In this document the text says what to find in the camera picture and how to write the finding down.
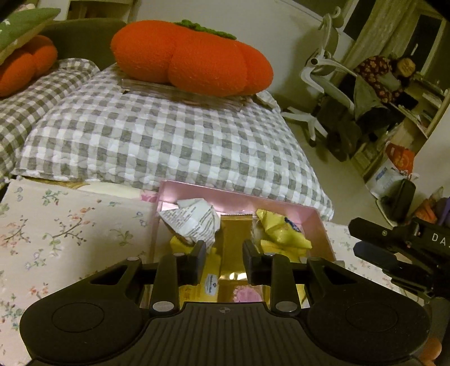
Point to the small yellow snack packet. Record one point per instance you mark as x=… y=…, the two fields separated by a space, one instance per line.
x=281 y=228

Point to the green snowflake pillow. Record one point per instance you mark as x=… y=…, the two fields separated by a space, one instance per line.
x=17 y=28

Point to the pink cardboard box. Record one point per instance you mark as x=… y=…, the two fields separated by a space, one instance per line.
x=232 y=199

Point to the small orange pumpkin cushion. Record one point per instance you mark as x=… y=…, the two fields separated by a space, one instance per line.
x=24 y=67

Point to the pink snack packet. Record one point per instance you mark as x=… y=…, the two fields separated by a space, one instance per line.
x=246 y=294

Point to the flower patterned garment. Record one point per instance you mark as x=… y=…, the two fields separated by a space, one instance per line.
x=379 y=74

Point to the dark green sofa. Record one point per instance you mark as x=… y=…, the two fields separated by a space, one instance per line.
x=88 y=38

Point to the black case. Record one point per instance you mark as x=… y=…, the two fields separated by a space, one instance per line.
x=400 y=200

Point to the orange shopping bag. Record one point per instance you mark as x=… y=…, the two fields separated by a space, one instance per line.
x=400 y=156

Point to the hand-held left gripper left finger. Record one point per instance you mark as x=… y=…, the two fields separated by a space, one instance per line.
x=199 y=262

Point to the white printed packet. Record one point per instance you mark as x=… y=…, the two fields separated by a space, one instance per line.
x=190 y=220

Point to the grey checkered blanket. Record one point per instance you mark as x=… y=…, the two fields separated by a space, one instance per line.
x=42 y=91

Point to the large yellow snack packet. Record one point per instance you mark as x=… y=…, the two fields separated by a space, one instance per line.
x=211 y=278

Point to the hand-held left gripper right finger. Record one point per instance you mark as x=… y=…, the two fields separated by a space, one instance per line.
x=250 y=262

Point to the white shopping bag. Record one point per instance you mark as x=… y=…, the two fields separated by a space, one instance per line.
x=385 y=183

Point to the wooden shelf unit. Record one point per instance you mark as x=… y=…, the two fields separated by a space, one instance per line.
x=422 y=98

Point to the white office chair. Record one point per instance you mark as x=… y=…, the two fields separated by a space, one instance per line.
x=327 y=70

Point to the grey checkered pillow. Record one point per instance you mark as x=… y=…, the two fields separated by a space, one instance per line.
x=158 y=140

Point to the large orange pumpkin cushion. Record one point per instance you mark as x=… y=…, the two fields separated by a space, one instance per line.
x=190 y=56

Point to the clear flat plastic tray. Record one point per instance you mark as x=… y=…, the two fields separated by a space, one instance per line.
x=197 y=96

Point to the floral bed sheet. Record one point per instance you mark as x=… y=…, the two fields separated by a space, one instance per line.
x=70 y=239

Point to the gold snack bar packet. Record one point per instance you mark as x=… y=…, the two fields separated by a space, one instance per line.
x=233 y=239

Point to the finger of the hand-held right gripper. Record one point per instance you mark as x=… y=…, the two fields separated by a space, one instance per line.
x=372 y=251
x=372 y=230

